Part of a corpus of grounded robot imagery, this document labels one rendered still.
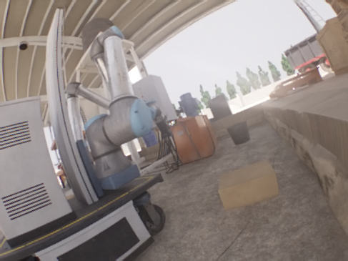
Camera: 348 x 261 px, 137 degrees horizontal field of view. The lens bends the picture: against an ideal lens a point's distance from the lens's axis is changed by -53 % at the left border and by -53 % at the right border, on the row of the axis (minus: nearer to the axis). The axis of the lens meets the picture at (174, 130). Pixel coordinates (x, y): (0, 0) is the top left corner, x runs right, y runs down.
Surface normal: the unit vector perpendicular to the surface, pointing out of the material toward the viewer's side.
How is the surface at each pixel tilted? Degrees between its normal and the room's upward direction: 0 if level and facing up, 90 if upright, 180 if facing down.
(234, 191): 90
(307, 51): 90
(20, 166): 90
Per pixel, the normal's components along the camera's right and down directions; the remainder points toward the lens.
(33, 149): 0.74, -0.32
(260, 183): -0.37, 0.12
